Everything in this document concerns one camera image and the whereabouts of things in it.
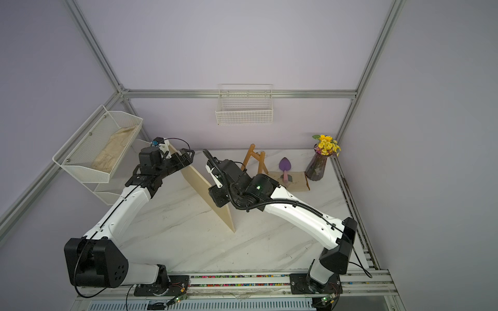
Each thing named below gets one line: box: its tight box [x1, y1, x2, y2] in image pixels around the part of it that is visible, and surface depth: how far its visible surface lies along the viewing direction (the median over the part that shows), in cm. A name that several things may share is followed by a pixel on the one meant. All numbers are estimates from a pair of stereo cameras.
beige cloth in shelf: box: [91, 125, 137, 173], surface depth 80 cm
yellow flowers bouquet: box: [311, 134, 342, 157], surface depth 92 cm
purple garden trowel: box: [278, 156, 292, 183], surface depth 117 cm
